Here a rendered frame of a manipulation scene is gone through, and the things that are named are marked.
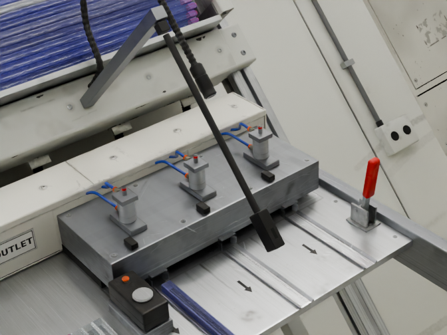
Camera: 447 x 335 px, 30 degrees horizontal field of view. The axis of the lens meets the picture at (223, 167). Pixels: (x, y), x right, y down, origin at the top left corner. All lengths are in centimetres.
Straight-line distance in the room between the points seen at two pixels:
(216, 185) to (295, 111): 207
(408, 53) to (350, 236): 104
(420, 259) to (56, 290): 47
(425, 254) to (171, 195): 34
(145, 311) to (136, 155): 28
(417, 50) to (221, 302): 119
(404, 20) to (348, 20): 141
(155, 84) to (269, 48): 201
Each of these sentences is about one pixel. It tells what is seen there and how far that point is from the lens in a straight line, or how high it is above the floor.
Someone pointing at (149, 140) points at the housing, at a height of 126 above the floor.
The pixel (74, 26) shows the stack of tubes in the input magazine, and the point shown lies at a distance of 120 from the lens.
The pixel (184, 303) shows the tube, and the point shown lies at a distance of 101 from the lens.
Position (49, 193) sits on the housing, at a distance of 111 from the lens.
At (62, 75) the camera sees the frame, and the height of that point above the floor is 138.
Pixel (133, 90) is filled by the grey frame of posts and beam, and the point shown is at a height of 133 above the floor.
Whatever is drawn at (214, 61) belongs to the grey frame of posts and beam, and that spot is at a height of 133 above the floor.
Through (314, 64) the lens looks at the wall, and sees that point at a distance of 330.
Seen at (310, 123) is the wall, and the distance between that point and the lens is 319.
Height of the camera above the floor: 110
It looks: 4 degrees up
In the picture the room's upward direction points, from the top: 27 degrees counter-clockwise
